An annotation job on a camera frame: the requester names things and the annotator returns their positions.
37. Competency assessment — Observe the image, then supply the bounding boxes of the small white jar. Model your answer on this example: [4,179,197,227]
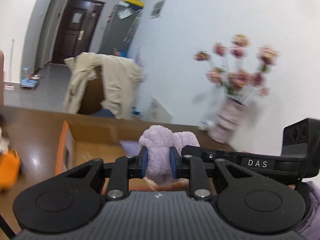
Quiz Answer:
[199,120,215,131]

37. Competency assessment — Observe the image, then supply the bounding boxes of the blue low cart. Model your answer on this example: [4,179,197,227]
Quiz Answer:
[20,67,42,89]

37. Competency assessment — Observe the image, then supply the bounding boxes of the orange strap tool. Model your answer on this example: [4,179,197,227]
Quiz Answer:
[0,149,22,190]

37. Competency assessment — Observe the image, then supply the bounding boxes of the pink textured vase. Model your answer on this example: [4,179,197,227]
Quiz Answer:
[207,98,246,144]

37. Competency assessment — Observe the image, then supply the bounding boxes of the pink artificial flowers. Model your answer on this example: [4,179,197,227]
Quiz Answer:
[193,34,279,105]

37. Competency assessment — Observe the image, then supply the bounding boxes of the yellow box on refrigerator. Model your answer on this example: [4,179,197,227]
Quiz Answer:
[124,0,145,7]

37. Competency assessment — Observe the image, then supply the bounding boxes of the lavender plush toy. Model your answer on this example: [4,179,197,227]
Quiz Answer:
[139,125,200,186]

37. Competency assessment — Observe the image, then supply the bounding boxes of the brown wooden chair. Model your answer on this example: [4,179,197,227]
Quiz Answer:
[78,66,105,115]

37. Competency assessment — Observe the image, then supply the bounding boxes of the red orange cardboard box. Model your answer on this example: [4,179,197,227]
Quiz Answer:
[55,118,149,175]

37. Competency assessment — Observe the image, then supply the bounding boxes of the dark brown entrance door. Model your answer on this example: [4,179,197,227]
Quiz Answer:
[51,0,105,64]

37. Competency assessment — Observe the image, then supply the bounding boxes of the beige coat on chair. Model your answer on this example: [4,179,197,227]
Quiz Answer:
[62,52,144,120]

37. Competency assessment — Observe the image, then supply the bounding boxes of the grey refrigerator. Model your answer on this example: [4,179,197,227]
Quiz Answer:
[98,3,143,55]

